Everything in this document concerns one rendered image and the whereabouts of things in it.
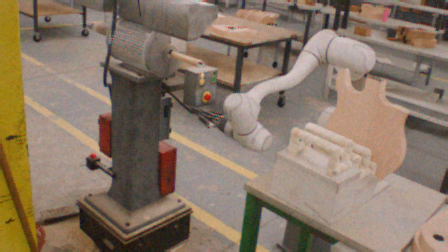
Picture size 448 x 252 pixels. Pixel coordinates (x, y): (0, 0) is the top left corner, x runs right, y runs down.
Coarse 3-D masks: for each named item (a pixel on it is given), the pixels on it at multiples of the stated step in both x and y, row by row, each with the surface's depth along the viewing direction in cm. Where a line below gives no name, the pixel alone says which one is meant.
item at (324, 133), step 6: (306, 126) 160; (312, 126) 159; (318, 126) 158; (312, 132) 159; (318, 132) 157; (324, 132) 155; (330, 132) 154; (330, 138) 153; (336, 138) 152; (342, 138) 151; (342, 144) 150; (348, 144) 149
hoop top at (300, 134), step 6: (294, 132) 154; (300, 132) 152; (306, 132) 152; (300, 138) 153; (306, 138) 150; (312, 138) 149; (318, 138) 148; (312, 144) 150; (318, 144) 147; (324, 144) 146; (330, 144) 145; (330, 150) 144; (336, 150) 143
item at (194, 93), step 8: (192, 72) 237; (200, 72) 237; (208, 72) 241; (216, 72) 245; (184, 80) 242; (192, 80) 238; (208, 80) 242; (216, 80) 248; (184, 88) 244; (192, 88) 239; (200, 88) 239; (208, 88) 244; (184, 96) 245; (192, 96) 241; (200, 96) 242; (184, 104) 249; (192, 104) 242; (200, 104) 244
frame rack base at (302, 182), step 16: (288, 160) 157; (304, 160) 156; (320, 160) 158; (288, 176) 158; (304, 176) 153; (320, 176) 148; (336, 176) 148; (352, 176) 149; (272, 192) 165; (288, 192) 160; (304, 192) 154; (320, 192) 149; (336, 192) 144; (352, 192) 154; (304, 208) 156; (320, 208) 150; (336, 208) 148
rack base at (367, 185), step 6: (372, 174) 168; (360, 180) 163; (366, 180) 164; (372, 180) 164; (360, 186) 159; (366, 186) 161; (372, 186) 166; (360, 192) 159; (366, 192) 163; (372, 192) 168; (360, 198) 161; (366, 198) 165; (354, 204) 159; (360, 204) 163
